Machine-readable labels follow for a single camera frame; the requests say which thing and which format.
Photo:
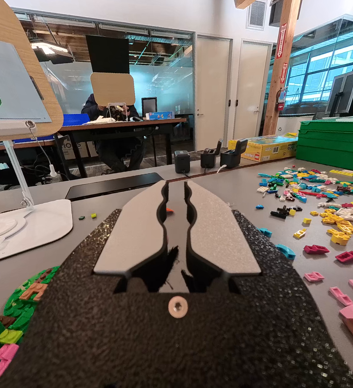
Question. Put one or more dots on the small black monitor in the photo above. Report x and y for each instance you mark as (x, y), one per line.
(149, 106)

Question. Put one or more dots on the red arrow sign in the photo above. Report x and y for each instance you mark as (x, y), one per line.
(284, 72)
(282, 41)

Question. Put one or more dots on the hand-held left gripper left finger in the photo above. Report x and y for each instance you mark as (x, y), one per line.
(134, 233)

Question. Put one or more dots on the black battery charger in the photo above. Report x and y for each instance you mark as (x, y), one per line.
(181, 162)
(232, 154)
(209, 157)

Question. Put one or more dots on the black desk mat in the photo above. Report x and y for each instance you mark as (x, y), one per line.
(109, 185)

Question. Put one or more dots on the white recycling cabinet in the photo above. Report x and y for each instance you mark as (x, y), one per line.
(296, 124)

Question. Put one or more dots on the pale blue instruction page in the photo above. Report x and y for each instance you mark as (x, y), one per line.
(10, 85)

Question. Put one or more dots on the red fire extinguisher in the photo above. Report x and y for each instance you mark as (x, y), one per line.
(281, 100)

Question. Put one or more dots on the pile of mixed small lego pieces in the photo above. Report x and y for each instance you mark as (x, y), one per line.
(309, 185)

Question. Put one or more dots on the wall air vent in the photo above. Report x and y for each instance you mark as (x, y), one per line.
(256, 13)

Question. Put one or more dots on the turquoise curved lego piece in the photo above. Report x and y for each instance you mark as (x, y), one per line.
(287, 251)
(265, 232)

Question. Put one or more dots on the cardboard box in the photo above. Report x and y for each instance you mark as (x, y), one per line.
(73, 148)

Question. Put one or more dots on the large window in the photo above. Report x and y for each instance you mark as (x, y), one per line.
(324, 69)

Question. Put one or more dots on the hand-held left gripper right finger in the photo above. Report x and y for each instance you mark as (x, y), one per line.
(221, 239)

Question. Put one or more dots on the yellow lego box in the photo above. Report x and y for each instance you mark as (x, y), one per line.
(264, 148)

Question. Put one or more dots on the pink lego plate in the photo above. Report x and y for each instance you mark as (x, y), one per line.
(314, 276)

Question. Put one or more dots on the black panel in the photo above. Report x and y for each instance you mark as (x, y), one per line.
(106, 54)

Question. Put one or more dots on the blue plastic bin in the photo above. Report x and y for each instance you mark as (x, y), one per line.
(75, 119)

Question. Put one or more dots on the pile of yellow lego pieces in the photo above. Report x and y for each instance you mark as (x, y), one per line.
(340, 227)

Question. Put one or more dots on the wooden post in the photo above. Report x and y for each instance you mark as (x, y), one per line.
(281, 69)

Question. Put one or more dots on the group of black lego pieces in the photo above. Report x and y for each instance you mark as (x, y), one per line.
(285, 211)

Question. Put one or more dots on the blue lego box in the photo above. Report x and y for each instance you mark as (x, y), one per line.
(159, 115)

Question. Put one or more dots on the magenta lego boat piece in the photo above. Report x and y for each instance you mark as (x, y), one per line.
(315, 249)
(347, 256)

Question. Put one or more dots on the round green lego build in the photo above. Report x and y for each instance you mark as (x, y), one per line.
(16, 306)

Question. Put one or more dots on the white door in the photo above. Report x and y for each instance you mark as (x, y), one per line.
(252, 91)
(212, 94)

